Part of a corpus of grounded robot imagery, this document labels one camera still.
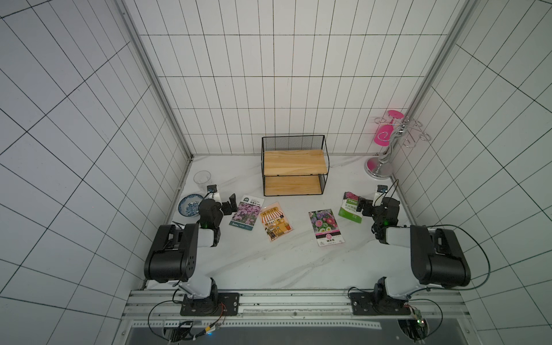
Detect green impatiens seed bag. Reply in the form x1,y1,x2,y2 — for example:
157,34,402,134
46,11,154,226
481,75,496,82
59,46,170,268
339,192,362,224

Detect purple flowers seed bag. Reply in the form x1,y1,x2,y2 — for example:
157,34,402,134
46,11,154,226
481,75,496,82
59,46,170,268
229,195,265,231

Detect pink roses seed bag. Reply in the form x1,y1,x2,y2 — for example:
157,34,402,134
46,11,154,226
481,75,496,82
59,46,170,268
308,209,345,247

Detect orange shop seed bag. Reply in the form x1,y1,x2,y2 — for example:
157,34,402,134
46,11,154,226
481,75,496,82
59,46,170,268
260,203,293,242

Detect black wire mesh shelf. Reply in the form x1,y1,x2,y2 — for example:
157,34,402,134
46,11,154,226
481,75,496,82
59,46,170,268
261,135,330,197

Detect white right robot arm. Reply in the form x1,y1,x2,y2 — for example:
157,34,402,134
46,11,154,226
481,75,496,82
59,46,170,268
356,197,471,311

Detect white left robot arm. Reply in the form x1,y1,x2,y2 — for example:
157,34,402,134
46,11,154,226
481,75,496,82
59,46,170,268
144,193,237,312

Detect blue floral ceramic dish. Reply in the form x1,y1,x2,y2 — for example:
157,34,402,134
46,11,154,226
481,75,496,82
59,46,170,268
178,193,204,217

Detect chrome pink cup stand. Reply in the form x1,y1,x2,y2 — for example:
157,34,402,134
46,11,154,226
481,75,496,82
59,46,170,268
365,110,432,180

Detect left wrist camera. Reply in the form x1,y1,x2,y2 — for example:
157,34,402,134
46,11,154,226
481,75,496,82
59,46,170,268
204,184,221,203

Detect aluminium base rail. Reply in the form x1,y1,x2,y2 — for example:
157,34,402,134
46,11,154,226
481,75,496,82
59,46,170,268
122,289,469,329

